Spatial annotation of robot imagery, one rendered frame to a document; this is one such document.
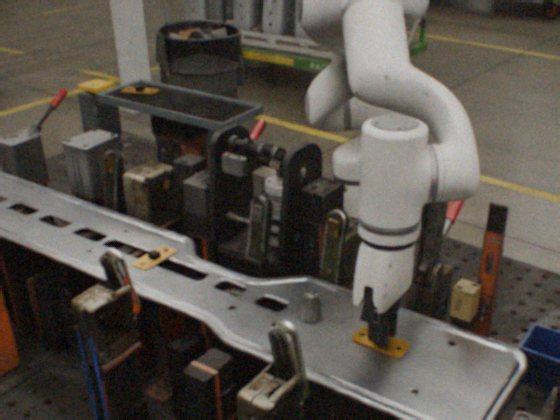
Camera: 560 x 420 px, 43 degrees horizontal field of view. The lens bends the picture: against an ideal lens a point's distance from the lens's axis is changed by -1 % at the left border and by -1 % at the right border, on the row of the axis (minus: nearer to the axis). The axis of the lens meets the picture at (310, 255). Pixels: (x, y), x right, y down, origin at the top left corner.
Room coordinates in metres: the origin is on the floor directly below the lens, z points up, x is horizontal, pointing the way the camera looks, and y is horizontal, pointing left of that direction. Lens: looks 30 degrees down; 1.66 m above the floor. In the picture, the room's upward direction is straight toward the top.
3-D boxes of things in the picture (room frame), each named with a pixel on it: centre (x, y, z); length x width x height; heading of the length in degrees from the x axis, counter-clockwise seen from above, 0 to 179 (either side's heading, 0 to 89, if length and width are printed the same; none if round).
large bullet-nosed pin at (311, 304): (0.94, 0.00, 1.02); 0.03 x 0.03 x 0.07
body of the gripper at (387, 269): (0.87, -0.11, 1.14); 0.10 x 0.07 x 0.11; 147
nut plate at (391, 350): (0.87, -0.11, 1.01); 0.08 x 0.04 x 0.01; 57
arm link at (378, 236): (0.87, -0.11, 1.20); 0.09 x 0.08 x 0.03; 147
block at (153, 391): (1.13, 0.28, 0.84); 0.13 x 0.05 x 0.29; 147
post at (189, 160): (1.35, 0.24, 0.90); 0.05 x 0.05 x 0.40; 57
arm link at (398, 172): (0.87, -0.11, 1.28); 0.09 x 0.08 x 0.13; 95
